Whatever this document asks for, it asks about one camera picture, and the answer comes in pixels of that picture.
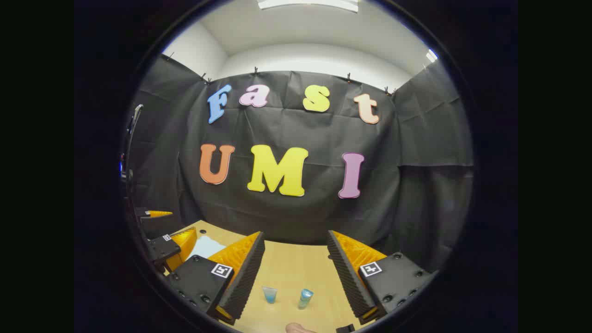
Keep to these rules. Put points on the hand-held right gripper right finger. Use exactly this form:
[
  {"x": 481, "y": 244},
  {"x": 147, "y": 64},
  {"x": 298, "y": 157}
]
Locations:
[{"x": 348, "y": 277}]

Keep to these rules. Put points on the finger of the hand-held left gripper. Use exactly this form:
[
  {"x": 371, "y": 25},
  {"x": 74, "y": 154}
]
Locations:
[
  {"x": 178, "y": 245},
  {"x": 157, "y": 213}
]

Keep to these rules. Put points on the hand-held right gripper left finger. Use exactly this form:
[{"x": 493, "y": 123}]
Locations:
[{"x": 245, "y": 277}]

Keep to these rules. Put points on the light blue suitcase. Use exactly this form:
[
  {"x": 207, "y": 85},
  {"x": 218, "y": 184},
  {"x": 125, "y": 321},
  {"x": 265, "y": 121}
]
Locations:
[{"x": 206, "y": 247}]

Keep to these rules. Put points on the blue capped teal bottle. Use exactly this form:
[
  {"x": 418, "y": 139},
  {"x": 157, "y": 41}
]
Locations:
[{"x": 305, "y": 298}]

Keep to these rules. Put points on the pale pink rounded object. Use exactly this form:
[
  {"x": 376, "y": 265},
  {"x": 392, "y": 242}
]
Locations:
[{"x": 298, "y": 329}]

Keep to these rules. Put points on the black backdrop cloth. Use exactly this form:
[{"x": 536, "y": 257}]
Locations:
[{"x": 300, "y": 217}]

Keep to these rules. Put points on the dark metal stand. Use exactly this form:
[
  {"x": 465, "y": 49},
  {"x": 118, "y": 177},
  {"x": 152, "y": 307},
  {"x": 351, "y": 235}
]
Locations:
[{"x": 137, "y": 108}]

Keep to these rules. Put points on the small ceiling light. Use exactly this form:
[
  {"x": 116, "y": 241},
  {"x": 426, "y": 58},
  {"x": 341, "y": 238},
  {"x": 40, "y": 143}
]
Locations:
[{"x": 431, "y": 55}]

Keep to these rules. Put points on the long ceiling light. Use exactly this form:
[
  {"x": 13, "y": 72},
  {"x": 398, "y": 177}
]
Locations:
[{"x": 307, "y": 4}]

